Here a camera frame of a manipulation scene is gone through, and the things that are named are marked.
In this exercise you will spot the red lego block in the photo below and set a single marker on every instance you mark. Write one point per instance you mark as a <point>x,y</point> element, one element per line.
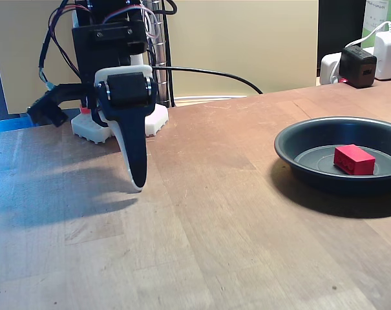
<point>353,159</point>

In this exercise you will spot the red black table clamp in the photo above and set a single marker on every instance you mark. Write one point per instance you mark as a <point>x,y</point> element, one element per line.
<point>84,109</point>

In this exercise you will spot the chrome shelf pole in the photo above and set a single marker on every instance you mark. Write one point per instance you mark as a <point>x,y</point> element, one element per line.
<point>161,48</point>

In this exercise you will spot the dark round metal pan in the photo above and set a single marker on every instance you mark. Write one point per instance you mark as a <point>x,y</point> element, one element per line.
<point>298,145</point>

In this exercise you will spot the black upright panel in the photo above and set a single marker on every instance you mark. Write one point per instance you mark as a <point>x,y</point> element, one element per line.
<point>340,22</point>

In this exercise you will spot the black power adapter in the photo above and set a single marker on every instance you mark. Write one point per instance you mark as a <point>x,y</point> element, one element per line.
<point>358,66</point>

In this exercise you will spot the white power adapter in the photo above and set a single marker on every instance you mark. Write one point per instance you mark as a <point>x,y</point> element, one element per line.
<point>389,55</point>

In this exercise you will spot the green white printed box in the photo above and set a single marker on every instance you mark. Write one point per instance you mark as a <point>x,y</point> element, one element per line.
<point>381,13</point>

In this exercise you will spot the black gripper camera board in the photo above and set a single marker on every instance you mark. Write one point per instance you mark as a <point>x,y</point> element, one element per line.
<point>48,108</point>

